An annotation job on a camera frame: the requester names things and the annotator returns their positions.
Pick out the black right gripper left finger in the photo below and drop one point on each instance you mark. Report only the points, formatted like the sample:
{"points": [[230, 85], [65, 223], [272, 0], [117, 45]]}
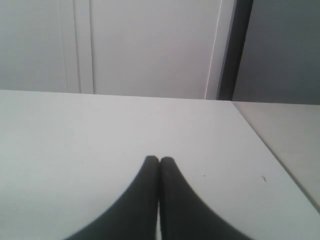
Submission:
{"points": [[135, 213]]}

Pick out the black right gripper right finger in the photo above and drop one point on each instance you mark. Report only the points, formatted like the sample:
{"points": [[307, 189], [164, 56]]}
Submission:
{"points": [[183, 215]]}

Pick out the white cabinet with doors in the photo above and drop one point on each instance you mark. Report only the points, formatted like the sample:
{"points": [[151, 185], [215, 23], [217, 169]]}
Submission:
{"points": [[146, 48]]}

